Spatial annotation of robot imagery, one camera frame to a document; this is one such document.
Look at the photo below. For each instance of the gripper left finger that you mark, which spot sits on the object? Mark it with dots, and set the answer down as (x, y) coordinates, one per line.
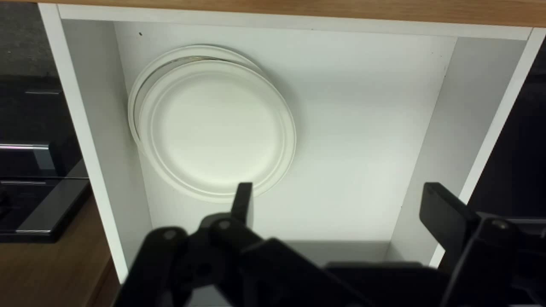
(222, 256)

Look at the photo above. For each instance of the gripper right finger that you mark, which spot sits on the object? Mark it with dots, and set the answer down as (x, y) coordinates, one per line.
(452, 217)

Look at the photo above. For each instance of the white drawer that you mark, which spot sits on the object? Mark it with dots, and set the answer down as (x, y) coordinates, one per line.
(362, 128)

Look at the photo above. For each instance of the stack of white paper plates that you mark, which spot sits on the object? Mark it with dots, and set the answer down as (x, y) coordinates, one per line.
(217, 132)

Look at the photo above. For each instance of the black glossy cabinet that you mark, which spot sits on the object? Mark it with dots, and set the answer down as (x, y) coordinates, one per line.
(34, 196)

